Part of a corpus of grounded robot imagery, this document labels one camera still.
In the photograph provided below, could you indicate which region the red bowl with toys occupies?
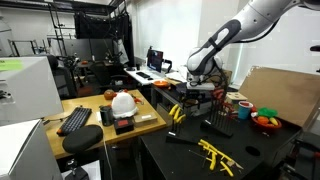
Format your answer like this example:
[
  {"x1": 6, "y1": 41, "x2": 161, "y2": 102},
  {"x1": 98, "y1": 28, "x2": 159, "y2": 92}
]
[{"x1": 251, "y1": 107, "x2": 282, "y2": 129}]

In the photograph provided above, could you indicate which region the black box red label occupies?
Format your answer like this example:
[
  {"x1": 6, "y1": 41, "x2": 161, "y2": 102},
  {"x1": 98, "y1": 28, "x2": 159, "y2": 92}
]
[{"x1": 114, "y1": 119, "x2": 134, "y2": 135}]

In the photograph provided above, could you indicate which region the blue cup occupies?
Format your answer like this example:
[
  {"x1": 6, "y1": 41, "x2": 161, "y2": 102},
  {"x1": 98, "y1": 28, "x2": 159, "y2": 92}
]
[{"x1": 238, "y1": 101, "x2": 253, "y2": 119}]

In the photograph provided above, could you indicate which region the black cylinder speaker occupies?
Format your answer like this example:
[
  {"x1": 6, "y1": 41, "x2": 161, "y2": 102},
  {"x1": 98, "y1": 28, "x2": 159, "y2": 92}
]
[{"x1": 100, "y1": 106, "x2": 113, "y2": 126}]

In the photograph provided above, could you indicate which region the black yellow-key stand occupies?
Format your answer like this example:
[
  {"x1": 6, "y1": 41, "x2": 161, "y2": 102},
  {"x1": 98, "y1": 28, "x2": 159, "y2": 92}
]
[{"x1": 166, "y1": 120, "x2": 197, "y2": 145}]

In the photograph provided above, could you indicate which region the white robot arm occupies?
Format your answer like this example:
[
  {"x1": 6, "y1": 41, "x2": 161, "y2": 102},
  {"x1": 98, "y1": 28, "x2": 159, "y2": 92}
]
[{"x1": 186, "y1": 0, "x2": 320, "y2": 91}]

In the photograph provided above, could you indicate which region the orange ball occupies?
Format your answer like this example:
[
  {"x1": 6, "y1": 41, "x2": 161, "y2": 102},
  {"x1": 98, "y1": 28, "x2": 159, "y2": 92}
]
[{"x1": 104, "y1": 89, "x2": 116, "y2": 100}]

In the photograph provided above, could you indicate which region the black office chair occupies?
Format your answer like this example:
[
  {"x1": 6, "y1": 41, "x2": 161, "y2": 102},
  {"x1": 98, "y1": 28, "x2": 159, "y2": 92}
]
[{"x1": 89, "y1": 61, "x2": 129, "y2": 92}]

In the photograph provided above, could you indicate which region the cardboard sheet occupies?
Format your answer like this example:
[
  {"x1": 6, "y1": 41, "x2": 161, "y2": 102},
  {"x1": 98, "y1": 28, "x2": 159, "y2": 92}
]
[{"x1": 239, "y1": 67, "x2": 320, "y2": 127}]

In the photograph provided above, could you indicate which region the orange bowl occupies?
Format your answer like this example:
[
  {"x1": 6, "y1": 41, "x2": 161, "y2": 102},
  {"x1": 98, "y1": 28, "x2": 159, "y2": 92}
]
[{"x1": 153, "y1": 80, "x2": 170, "y2": 88}]

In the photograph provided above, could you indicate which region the black keyboard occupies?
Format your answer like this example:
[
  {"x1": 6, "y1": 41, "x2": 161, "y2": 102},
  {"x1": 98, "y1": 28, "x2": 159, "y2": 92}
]
[{"x1": 56, "y1": 107, "x2": 92, "y2": 136}]

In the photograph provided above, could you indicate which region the black round cushion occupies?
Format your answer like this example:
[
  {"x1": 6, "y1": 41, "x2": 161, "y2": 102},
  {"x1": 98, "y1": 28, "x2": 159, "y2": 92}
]
[{"x1": 62, "y1": 125, "x2": 103, "y2": 154}]

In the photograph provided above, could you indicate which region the white plastic bag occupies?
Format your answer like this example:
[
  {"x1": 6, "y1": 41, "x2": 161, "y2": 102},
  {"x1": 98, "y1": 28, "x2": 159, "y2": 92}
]
[{"x1": 111, "y1": 92, "x2": 138, "y2": 118}]

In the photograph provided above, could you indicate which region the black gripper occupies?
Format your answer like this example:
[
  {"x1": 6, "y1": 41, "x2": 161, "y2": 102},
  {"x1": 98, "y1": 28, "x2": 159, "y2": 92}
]
[{"x1": 181, "y1": 89, "x2": 211, "y2": 107}]

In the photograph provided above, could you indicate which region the tan small box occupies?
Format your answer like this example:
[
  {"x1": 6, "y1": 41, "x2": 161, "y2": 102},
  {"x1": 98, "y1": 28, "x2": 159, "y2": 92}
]
[{"x1": 134, "y1": 113, "x2": 157, "y2": 127}]

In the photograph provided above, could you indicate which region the laptop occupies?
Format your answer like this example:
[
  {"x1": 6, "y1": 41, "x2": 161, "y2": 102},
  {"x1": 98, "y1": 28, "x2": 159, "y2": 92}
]
[{"x1": 142, "y1": 49, "x2": 163, "y2": 73}]

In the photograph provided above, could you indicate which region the wooden desk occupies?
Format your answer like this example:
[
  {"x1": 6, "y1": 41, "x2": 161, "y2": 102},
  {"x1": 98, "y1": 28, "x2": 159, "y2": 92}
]
[{"x1": 45, "y1": 90, "x2": 166, "y2": 159}]

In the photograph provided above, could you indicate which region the computer monitor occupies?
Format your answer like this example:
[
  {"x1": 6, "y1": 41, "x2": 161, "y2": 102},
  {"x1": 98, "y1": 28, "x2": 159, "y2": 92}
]
[{"x1": 0, "y1": 57, "x2": 63, "y2": 125}]

